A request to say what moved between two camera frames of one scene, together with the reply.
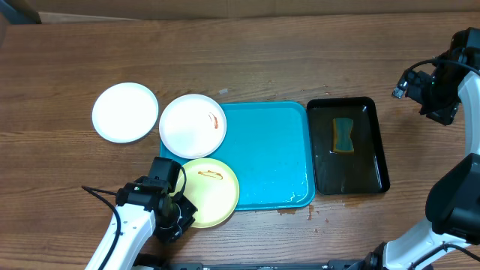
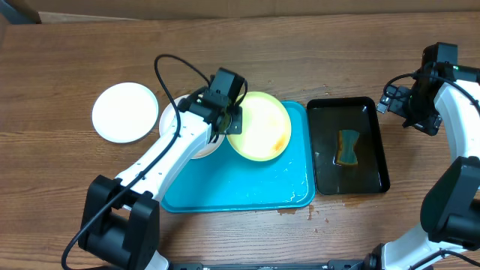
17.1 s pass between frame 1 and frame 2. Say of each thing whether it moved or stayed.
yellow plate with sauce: moved
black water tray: stayed
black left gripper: moved
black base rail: stayed
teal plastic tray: stayed
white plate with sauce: stayed
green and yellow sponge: moved
